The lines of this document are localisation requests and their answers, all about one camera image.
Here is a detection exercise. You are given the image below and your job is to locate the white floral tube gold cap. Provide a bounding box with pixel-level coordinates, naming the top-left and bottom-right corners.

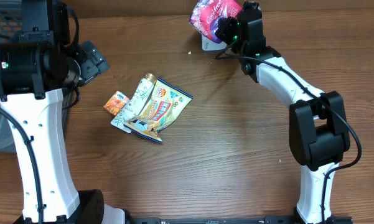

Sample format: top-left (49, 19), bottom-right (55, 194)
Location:
top-left (111, 72), bottom-right (157, 134)

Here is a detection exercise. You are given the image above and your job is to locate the beige orange snack bag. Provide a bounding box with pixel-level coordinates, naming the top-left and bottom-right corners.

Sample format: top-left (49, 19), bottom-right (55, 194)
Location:
top-left (124, 78), bottom-right (193, 143)

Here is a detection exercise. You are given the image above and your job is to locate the white barcode scanner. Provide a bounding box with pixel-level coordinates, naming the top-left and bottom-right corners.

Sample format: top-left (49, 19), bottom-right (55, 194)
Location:
top-left (201, 35), bottom-right (227, 52)

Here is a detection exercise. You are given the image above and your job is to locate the small orange tissue box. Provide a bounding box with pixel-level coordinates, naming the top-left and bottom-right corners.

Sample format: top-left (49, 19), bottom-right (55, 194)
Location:
top-left (103, 91), bottom-right (129, 116)

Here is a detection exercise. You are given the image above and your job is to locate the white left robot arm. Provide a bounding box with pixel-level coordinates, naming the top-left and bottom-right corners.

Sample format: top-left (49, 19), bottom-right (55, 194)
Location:
top-left (0, 1), bottom-right (126, 224)

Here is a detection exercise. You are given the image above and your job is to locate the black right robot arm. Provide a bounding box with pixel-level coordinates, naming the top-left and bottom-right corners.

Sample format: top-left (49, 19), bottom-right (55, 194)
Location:
top-left (215, 2), bottom-right (362, 223)

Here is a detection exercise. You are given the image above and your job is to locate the pink purple pad package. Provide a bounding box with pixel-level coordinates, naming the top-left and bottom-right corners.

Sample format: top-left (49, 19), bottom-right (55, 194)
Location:
top-left (189, 0), bottom-right (241, 44)

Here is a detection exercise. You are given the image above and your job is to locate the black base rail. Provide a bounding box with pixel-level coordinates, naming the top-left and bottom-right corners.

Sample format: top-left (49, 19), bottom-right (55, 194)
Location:
top-left (124, 216), bottom-right (354, 224)

